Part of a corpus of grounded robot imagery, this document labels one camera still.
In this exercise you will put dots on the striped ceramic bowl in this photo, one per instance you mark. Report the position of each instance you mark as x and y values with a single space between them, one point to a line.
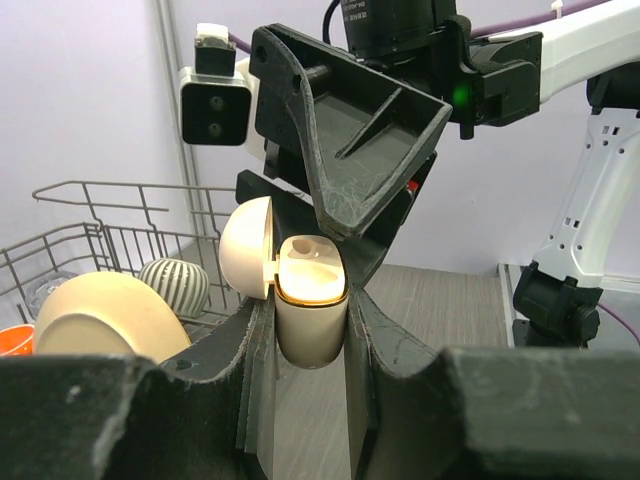
184 286

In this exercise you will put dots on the orange mug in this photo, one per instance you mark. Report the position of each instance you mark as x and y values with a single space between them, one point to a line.
17 340

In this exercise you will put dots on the clear glass cup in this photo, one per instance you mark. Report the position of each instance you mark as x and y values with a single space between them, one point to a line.
40 289

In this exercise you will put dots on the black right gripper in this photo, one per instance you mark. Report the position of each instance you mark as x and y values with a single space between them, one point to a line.
355 127

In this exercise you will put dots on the beige plate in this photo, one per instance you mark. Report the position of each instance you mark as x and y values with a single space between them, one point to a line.
108 313

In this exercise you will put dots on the beige small earbud case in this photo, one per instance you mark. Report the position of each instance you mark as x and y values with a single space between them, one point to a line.
306 273

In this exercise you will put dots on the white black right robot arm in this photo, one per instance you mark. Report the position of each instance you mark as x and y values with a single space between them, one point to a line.
461 150

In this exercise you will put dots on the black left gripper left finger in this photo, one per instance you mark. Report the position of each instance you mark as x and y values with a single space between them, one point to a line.
206 413

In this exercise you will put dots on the grey wire dish rack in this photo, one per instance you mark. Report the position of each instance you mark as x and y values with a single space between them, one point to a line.
119 227

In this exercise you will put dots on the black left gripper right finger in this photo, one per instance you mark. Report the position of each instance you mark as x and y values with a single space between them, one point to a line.
484 413

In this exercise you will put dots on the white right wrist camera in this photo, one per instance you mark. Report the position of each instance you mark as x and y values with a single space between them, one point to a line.
217 93

